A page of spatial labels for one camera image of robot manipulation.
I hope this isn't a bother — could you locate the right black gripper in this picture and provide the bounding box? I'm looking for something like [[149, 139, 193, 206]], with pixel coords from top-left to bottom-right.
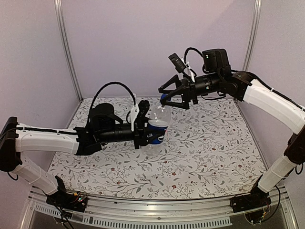
[[159, 71, 222, 108]]

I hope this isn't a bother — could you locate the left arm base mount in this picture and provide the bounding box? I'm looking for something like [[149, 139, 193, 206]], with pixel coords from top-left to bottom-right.
[[46, 176, 88, 212]]

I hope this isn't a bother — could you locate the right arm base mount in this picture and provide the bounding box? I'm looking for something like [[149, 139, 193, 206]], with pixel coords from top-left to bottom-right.
[[230, 191, 272, 224]]

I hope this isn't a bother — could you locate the left aluminium frame post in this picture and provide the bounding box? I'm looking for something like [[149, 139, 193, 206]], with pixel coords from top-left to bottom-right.
[[54, 0, 83, 102]]

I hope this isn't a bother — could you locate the aluminium front rail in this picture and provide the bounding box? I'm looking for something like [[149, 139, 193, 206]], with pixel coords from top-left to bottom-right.
[[20, 186, 299, 229]]

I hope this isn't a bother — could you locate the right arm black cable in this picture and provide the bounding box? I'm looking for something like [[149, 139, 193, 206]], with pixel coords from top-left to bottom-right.
[[183, 47, 204, 62]]

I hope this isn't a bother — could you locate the clear plastic Pepsi bottle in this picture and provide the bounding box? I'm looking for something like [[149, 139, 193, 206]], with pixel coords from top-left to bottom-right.
[[142, 102, 171, 157]]

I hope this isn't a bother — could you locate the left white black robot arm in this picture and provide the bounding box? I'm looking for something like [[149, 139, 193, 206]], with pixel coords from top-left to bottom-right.
[[0, 100, 165, 207]]

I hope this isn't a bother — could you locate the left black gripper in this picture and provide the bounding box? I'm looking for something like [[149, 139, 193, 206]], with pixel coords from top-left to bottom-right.
[[99, 118, 165, 150]]

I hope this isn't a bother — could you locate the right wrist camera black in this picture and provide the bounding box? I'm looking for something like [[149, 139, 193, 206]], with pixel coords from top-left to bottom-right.
[[168, 53, 197, 83]]

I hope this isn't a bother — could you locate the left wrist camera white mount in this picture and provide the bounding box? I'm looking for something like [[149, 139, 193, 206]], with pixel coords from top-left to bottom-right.
[[126, 100, 150, 132]]

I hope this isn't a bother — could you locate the right aluminium frame post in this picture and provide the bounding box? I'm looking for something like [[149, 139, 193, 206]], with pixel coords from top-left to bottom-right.
[[242, 0, 262, 71]]

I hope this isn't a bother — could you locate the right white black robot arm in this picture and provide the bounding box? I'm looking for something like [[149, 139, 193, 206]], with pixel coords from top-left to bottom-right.
[[158, 49, 305, 208]]

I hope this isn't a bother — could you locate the aluminium frame post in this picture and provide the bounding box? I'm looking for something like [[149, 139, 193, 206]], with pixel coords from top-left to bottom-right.
[[242, 0, 262, 71], [54, 0, 83, 102]]

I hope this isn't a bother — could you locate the blue bottle cap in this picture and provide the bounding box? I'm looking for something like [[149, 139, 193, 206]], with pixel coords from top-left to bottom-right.
[[160, 94, 171, 103]]

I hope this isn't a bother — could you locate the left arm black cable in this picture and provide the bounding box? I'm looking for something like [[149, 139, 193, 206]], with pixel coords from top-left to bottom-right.
[[88, 82, 137, 125]]

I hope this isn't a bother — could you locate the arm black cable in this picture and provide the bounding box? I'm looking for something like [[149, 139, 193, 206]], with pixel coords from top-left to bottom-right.
[[88, 82, 137, 125], [183, 47, 204, 62]]

